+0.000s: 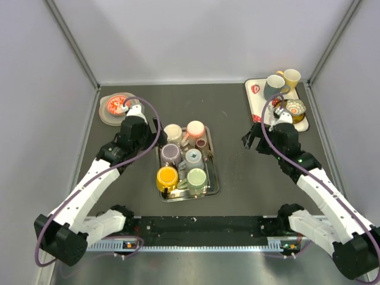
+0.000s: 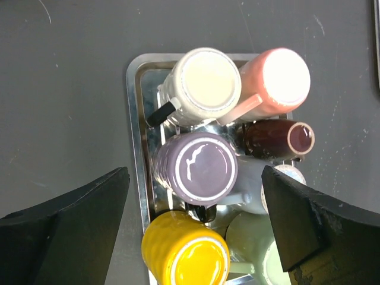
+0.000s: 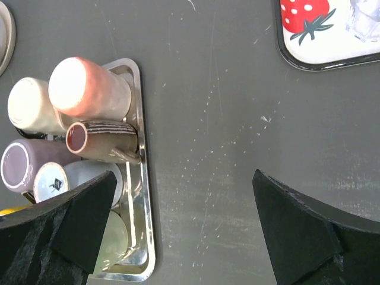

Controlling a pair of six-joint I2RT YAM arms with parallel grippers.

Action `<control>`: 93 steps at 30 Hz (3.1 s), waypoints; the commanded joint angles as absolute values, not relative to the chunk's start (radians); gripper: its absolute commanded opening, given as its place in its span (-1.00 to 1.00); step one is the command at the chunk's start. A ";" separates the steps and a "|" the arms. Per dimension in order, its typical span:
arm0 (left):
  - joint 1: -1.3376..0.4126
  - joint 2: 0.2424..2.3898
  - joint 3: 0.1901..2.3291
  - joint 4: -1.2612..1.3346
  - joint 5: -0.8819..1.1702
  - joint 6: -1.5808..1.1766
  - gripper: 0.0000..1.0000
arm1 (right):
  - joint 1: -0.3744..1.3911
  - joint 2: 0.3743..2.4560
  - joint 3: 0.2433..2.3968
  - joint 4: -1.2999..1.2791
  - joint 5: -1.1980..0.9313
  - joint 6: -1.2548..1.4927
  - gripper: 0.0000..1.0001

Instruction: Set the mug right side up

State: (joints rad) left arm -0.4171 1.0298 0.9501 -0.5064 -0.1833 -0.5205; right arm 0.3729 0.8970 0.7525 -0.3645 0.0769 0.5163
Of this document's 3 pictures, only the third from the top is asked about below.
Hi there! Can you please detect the cream ceramic mug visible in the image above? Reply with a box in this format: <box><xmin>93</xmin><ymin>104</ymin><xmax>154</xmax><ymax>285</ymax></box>
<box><xmin>8</xmin><ymin>77</ymin><xmax>66</xmax><ymax>135</ymax></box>

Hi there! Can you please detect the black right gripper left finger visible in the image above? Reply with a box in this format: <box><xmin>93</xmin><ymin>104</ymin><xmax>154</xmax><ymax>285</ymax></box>
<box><xmin>1</xmin><ymin>171</ymin><xmax>117</xmax><ymax>284</ymax></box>

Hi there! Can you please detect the clear glass cup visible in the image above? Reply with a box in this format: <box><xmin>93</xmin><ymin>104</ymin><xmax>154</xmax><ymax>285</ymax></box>
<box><xmin>346</xmin><ymin>0</ymin><xmax>379</xmax><ymax>42</ymax></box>

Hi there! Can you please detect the purple ceramic mug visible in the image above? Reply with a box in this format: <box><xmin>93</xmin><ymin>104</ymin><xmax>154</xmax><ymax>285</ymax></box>
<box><xmin>1</xmin><ymin>138</ymin><xmax>81</xmax><ymax>194</ymax></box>

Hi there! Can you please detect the grey ceramic plate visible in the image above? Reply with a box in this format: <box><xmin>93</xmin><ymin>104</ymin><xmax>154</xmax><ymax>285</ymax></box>
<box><xmin>1</xmin><ymin>2</ymin><xmax>17</xmax><ymax>75</ymax></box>

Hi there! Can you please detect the strawberry print white tray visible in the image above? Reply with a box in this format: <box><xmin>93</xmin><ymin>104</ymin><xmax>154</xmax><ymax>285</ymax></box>
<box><xmin>273</xmin><ymin>0</ymin><xmax>379</xmax><ymax>71</ymax></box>

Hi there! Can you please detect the light grey ceramic mug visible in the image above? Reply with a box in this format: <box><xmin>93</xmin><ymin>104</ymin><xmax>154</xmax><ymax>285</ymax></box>
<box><xmin>33</xmin><ymin>160</ymin><xmax>124</xmax><ymax>207</ymax></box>

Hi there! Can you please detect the yellow ceramic mug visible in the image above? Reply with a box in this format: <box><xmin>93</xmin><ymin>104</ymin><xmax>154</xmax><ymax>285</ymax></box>
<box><xmin>0</xmin><ymin>205</ymin><xmax>30</xmax><ymax>217</ymax></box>

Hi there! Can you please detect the light green ceramic mug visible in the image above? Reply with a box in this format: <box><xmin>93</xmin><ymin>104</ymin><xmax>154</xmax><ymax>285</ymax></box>
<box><xmin>93</xmin><ymin>211</ymin><xmax>129</xmax><ymax>274</ymax></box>

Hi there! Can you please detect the pink ceramic mug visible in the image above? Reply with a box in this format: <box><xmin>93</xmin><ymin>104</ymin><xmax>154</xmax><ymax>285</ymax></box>
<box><xmin>48</xmin><ymin>57</ymin><xmax>132</xmax><ymax>121</ymax></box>

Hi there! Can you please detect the brown striped small mug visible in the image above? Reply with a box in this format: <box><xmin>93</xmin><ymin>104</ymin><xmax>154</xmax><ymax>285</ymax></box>
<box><xmin>66</xmin><ymin>120</ymin><xmax>142</xmax><ymax>164</ymax></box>

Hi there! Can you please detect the silver metal tray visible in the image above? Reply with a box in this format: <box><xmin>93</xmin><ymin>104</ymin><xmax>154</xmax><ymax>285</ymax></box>
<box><xmin>91</xmin><ymin>58</ymin><xmax>156</xmax><ymax>282</ymax></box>

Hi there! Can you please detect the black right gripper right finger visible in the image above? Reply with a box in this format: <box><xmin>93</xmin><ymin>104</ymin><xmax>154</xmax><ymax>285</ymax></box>
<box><xmin>252</xmin><ymin>170</ymin><xmax>379</xmax><ymax>284</ymax></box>

